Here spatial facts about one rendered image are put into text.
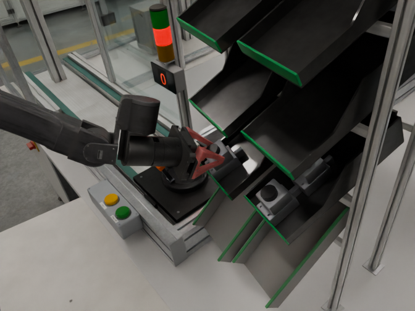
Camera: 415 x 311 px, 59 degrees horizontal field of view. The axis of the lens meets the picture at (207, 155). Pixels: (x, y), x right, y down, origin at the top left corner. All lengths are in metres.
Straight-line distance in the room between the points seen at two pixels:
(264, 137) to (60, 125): 0.34
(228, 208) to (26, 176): 2.28
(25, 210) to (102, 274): 1.71
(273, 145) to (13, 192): 2.50
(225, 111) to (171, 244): 0.44
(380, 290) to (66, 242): 0.89
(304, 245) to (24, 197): 2.32
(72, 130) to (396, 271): 0.86
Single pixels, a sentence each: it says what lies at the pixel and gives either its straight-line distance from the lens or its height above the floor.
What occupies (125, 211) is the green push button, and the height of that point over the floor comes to 0.97.
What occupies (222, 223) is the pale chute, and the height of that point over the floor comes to 1.02.
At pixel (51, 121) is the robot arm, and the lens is 0.66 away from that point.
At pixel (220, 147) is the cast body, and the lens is 0.76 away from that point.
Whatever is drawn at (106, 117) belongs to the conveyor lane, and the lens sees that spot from 1.61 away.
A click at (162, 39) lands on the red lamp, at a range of 1.12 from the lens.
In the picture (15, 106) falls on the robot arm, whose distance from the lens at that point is 0.66.
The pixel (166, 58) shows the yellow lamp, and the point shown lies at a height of 1.27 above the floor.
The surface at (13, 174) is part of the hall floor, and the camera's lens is 3.12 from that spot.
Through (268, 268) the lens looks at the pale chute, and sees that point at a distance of 0.87.
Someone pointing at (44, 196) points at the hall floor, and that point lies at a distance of 2.80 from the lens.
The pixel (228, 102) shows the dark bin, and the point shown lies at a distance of 0.71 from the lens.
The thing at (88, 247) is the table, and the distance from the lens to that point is 1.20.
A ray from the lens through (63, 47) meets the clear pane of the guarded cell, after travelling 2.27.
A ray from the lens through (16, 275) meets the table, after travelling 1.24.
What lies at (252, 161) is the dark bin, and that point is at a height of 1.23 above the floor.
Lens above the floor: 1.75
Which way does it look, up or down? 40 degrees down
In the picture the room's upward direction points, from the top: 7 degrees counter-clockwise
